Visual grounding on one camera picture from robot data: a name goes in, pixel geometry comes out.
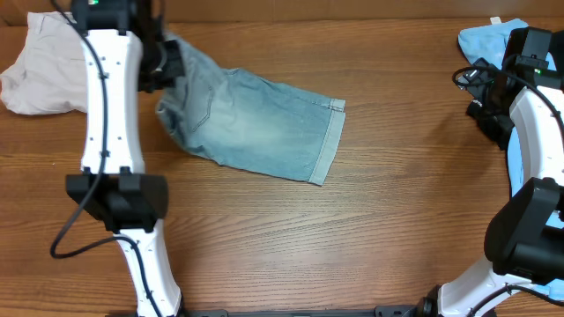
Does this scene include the light blue denim shorts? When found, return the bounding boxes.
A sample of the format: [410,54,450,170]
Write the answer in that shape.
[156,33,345,186]

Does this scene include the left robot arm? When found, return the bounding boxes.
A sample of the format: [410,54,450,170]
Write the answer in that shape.
[49,0,188,317]

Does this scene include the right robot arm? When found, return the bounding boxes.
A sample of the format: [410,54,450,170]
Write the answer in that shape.
[406,55,563,316]

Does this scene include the black garment with print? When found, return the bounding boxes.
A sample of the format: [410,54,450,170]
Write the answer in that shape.
[466,99,515,151]

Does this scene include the light blue t-shirt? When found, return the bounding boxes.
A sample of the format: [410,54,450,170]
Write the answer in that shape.
[458,18,563,292]

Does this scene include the folded beige trousers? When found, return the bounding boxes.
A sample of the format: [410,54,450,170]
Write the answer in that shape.
[1,11,87,115]

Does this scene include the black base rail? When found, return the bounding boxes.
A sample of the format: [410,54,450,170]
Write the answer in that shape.
[183,305,416,317]

